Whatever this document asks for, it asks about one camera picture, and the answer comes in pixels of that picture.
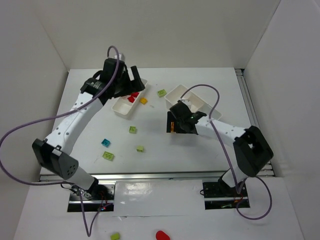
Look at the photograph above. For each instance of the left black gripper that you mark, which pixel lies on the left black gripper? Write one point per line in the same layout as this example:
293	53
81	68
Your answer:
131	83

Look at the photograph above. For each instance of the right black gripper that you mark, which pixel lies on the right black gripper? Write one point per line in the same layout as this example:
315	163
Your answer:
173	125

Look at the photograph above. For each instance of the orange lego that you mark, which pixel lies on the orange lego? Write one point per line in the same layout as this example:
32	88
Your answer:
172	126

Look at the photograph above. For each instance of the red rounded lego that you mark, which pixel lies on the red rounded lego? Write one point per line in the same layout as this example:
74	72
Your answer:
135	94

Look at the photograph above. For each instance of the red rectangular lego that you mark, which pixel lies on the red rectangular lego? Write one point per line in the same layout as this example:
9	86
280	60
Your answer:
131	99

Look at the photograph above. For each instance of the white divided tray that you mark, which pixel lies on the white divided tray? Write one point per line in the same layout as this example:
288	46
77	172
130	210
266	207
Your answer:
197	103
124	108

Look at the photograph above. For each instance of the pale green small lego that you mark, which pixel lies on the pale green small lego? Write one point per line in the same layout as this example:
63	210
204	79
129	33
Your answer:
140	148

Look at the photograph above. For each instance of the small teal lego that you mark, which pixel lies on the small teal lego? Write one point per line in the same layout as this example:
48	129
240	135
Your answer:
106	143

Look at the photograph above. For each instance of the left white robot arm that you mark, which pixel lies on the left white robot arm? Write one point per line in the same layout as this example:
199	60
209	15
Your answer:
53	152

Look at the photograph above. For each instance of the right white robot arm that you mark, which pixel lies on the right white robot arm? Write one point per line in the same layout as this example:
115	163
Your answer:
251	149

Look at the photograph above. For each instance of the small yellow lego near tray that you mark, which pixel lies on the small yellow lego near tray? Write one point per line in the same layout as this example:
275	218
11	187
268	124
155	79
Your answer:
143	100

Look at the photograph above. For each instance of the red piece outside front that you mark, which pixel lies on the red piece outside front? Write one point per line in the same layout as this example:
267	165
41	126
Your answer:
161	235

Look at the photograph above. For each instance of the green lego outside front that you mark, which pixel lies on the green lego outside front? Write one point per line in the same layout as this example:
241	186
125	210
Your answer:
115	236

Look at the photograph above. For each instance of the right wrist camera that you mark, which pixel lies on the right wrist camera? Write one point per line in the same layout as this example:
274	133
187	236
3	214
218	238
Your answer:
186	102

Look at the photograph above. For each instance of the aluminium front rail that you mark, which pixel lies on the aluminium front rail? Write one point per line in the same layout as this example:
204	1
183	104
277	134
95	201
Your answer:
145	176

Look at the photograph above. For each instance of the aluminium rail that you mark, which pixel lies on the aluminium rail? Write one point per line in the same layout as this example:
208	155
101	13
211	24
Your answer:
251	113
145	176

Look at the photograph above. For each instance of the aluminium right rail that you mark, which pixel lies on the aluminium right rail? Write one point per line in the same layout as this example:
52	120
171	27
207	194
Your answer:
251	113

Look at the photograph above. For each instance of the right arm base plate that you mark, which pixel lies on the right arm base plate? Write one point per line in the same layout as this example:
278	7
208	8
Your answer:
219	196

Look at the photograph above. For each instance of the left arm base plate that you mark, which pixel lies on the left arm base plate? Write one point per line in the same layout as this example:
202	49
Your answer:
103	199

